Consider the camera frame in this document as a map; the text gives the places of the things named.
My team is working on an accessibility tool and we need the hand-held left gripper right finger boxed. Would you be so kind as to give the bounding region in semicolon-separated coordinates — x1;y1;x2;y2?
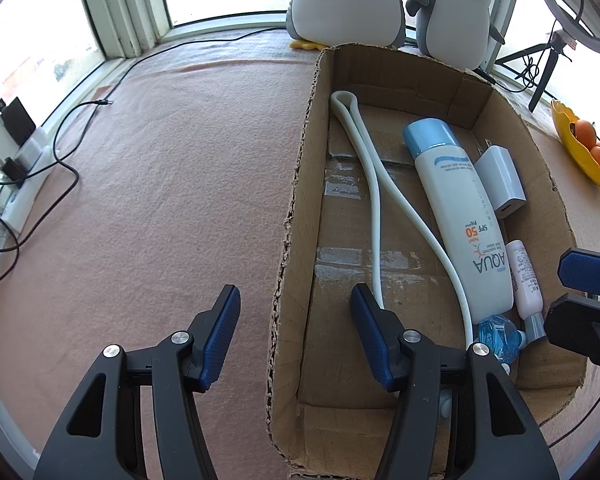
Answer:
349;282;561;480

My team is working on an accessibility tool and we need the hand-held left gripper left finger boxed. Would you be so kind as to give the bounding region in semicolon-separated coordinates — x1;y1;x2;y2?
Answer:
32;284;242;480

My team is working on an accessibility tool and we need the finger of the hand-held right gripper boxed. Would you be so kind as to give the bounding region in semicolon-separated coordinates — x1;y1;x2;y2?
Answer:
556;249;600;303
544;294;600;373

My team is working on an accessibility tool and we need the small pink tube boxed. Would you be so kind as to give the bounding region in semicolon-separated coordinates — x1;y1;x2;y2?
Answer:
505;239;548;343

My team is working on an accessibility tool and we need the small clear blue bottle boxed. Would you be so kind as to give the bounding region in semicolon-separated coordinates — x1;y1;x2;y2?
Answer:
476;314;528;363

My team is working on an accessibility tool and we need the thick white cable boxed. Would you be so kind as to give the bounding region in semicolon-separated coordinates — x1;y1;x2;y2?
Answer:
329;90;476;418

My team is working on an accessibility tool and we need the cardboard box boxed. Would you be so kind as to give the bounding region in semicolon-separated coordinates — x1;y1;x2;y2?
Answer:
267;44;590;478

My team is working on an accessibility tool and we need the white charger adapter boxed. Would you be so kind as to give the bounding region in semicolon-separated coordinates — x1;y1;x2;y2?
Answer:
475;140;527;221

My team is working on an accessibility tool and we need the yellow bowl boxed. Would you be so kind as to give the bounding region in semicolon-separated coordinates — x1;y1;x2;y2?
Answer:
550;100;600;192

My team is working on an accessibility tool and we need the white sunscreen bottle blue cap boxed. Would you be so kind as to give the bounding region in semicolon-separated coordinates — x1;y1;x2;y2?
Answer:
402;117;515;325

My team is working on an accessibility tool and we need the pink blanket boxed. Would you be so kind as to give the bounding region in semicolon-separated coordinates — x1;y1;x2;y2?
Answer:
0;30;600;480

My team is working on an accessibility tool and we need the white power strip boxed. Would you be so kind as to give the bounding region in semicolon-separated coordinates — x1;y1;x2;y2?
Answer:
0;127;51;231

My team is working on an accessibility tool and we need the small black power adapter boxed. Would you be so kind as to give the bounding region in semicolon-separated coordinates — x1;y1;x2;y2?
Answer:
2;157;28;183

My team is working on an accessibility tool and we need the small grey penguin plush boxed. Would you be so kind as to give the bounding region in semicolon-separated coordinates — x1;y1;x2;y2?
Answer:
405;0;507;72

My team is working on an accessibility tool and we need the large black power adapter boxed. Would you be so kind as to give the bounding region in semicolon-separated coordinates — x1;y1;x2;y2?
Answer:
0;99;37;143

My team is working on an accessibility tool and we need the large grey penguin plush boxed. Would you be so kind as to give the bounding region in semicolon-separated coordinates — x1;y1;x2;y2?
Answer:
276;0;430;50

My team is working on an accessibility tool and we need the thin black cable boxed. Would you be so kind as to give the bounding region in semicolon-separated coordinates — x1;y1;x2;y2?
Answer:
547;375;600;448

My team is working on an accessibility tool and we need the black cable with plug end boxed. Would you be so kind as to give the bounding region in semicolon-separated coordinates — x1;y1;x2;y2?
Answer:
0;100;113;293

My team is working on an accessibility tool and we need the long black cable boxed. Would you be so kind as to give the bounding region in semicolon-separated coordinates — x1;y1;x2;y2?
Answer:
105;27;276;103

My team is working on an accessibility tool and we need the white window frame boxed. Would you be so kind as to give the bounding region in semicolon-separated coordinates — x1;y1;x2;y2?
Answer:
72;0;291;58

